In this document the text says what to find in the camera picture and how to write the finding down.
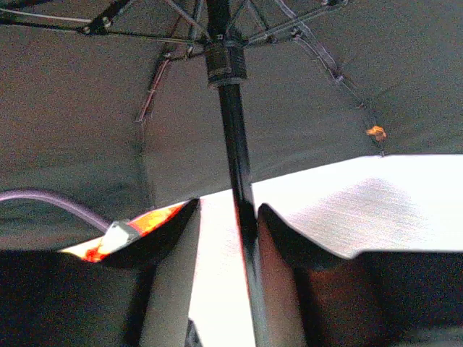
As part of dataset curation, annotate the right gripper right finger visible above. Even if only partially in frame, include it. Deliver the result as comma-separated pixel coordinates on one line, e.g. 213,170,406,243
258,204,462,346

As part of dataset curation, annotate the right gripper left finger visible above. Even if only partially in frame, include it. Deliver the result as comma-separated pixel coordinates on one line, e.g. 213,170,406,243
1,199,200,346

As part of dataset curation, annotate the lavender folding umbrella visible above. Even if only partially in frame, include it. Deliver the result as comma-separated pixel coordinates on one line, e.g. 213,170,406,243
1,1,462,346

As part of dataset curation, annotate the red plastic basket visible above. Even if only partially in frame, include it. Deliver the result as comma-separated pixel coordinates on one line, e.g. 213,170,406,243
59,202,186,262

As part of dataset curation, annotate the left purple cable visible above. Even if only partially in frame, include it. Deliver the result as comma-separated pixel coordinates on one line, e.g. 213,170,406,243
0,190,111,232

